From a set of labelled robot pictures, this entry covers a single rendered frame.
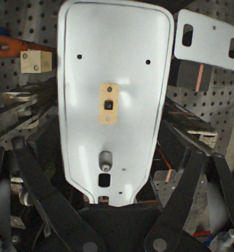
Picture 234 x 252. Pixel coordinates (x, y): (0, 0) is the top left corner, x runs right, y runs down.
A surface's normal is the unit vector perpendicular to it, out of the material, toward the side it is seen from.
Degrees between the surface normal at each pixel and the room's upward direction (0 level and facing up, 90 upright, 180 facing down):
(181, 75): 0
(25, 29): 0
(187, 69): 0
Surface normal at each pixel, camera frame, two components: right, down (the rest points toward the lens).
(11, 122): 0.99, 0.11
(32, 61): 0.07, 0.39
